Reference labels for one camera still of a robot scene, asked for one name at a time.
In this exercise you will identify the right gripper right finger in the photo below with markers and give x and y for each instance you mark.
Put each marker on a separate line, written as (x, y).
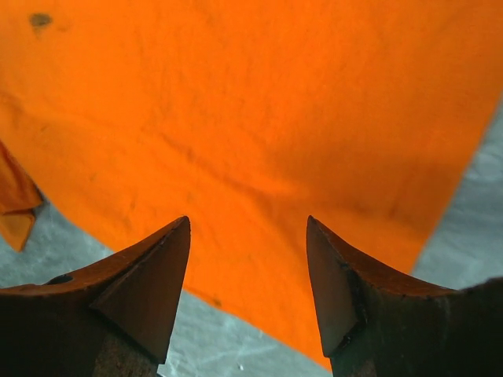
(376, 321)

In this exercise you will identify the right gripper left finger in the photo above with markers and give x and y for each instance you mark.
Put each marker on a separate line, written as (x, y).
(114, 317)

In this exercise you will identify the orange t shirt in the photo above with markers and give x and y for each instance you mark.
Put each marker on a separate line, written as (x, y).
(248, 117)

